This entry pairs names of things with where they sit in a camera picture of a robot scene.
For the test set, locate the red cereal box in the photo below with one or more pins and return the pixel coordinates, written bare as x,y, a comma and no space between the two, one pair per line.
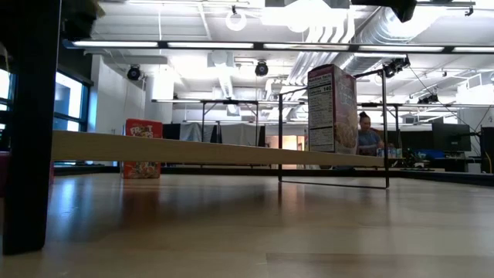
143,129

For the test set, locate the black ceiling spotlight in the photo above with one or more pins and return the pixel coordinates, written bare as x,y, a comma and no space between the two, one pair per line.
134,73
261,69

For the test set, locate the window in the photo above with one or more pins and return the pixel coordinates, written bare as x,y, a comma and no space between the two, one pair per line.
69,96

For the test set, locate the overhead light bar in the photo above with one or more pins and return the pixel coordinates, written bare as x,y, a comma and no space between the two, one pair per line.
210,45

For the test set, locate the person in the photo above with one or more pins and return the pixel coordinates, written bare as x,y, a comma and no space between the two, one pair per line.
368,139

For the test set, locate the black monitor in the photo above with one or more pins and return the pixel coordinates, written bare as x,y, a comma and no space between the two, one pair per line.
451,137

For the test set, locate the blue bottle pack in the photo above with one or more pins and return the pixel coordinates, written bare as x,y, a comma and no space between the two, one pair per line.
390,153

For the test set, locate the black cabinet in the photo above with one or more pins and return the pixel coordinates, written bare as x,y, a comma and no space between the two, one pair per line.
487,150

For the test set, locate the grey cover sheet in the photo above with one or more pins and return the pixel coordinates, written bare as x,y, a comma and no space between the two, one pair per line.
239,135

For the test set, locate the grey ceiling duct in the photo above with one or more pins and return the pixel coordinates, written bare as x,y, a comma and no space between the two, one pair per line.
378,29

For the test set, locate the black camera on frame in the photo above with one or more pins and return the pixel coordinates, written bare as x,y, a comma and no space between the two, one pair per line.
395,66

